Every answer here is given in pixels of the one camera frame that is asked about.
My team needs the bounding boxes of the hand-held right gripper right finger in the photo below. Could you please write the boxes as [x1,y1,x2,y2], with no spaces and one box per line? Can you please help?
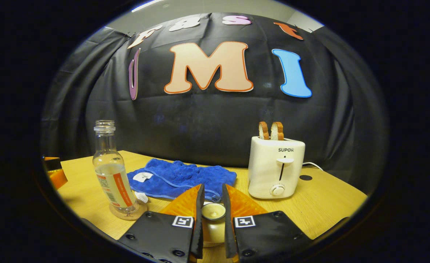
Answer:
[222,183,312,263]

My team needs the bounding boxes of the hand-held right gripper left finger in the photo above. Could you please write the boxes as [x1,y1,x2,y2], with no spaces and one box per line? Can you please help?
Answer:
[117,184,205,263]

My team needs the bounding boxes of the cream teacup lid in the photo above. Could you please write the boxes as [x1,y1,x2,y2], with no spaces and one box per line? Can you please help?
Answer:
[200,202,227,247]

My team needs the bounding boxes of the clear plastic water bottle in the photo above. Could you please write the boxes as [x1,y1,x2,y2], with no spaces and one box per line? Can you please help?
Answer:
[93,120,138,214]

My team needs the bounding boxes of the round wooden coaster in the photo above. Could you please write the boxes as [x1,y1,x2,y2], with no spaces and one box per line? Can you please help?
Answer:
[109,200,148,221]

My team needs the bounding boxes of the blue towel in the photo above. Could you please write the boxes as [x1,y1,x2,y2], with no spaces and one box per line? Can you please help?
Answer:
[127,158,237,204]

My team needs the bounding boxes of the cream toaster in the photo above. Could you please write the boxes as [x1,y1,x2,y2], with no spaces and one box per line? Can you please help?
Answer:
[248,136,306,199]

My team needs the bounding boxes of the black backdrop cloth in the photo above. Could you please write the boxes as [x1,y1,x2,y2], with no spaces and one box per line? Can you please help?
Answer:
[42,13,389,194]

